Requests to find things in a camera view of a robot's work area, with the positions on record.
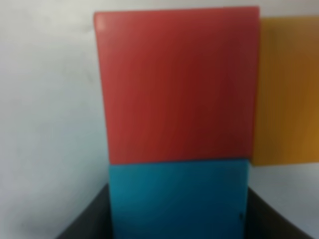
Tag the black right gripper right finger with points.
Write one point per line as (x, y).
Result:
(263, 222)

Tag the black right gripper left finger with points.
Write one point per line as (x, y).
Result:
(94, 222)

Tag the blue block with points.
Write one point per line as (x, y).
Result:
(179, 200)

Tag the orange block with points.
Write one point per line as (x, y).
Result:
(287, 108)

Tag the red block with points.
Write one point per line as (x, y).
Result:
(179, 84)

